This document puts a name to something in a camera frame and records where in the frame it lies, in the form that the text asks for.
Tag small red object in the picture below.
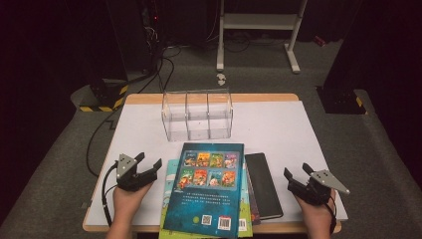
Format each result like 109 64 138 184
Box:
313 34 328 48

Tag person's right hand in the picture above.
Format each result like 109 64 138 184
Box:
293 188 338 230

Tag black floor cable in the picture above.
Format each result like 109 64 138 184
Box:
158 45 182 95
86 68 160 178

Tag black notebook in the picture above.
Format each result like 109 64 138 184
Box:
244 151 285 221

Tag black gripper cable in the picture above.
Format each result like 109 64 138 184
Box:
325 201 337 234
101 160 120 229

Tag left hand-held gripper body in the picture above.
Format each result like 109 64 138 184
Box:
115 152 158 193

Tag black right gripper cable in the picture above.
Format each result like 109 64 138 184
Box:
325 201 337 234

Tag light blue green picture book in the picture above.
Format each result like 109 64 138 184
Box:
158 158 254 239

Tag black stand yellow striped base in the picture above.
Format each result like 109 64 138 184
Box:
316 85 369 116
79 78 129 114

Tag person's left hand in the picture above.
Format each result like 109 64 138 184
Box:
111 180 155 218

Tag white metal stand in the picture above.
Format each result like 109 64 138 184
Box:
216 0 309 75

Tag dark blue picture book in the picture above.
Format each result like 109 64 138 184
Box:
162 141 246 239

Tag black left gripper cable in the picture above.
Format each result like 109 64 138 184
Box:
101 160 120 229

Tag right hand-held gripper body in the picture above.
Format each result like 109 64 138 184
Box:
288 169 351 206

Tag clear acrylic organizer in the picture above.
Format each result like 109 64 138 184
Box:
161 88 234 142

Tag white table mat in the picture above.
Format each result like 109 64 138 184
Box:
85 100 349 228

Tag dark equipment rack with wires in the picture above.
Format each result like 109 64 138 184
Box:
140 0 168 75

